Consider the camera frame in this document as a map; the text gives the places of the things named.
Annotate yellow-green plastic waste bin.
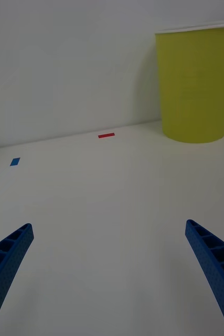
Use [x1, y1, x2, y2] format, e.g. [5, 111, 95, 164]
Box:
[154, 23, 224, 144]

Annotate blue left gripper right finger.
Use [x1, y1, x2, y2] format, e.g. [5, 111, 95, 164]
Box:
[185, 219, 224, 336]

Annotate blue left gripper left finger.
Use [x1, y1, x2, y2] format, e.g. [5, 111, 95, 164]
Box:
[0, 223, 35, 336]

